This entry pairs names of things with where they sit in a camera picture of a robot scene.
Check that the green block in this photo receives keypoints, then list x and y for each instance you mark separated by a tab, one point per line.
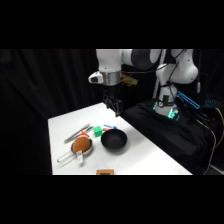
97	131

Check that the black bowl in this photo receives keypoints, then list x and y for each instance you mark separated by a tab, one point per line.
114	139

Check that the black curtain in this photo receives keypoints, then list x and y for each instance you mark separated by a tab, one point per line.
46	86

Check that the metal tongs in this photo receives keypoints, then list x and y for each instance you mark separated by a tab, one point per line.
76	134

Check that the blue and white marker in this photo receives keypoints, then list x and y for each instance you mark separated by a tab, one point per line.
110	126

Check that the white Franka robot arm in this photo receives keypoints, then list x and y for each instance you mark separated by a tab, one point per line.
108	61

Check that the tan cardboard piece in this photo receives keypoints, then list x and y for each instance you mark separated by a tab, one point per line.
128	80

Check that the blue lit bar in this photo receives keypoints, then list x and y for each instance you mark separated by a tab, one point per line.
188	100

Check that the green base light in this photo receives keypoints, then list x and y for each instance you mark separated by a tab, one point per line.
172	113

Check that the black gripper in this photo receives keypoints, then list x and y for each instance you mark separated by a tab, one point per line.
113	93

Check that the brown and red plush potato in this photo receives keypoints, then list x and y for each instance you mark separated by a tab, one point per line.
82	144

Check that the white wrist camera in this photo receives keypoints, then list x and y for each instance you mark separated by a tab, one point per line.
95	77

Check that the black draped robot stand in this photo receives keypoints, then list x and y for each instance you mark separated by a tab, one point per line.
173	140

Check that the red and white marker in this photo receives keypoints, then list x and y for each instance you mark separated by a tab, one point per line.
105	129

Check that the orange flat object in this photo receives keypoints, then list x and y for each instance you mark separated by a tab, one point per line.
105	172

